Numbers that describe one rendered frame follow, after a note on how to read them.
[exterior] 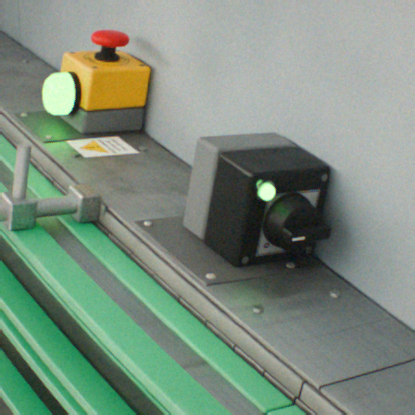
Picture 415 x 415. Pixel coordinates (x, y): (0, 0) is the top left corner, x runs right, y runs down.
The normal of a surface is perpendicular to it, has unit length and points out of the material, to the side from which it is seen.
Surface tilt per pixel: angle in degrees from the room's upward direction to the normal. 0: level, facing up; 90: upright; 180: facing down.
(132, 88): 90
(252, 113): 0
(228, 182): 0
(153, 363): 90
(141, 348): 90
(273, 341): 90
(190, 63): 0
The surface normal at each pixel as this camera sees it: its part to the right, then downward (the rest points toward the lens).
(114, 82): 0.54, 0.41
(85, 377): 0.16, -0.91
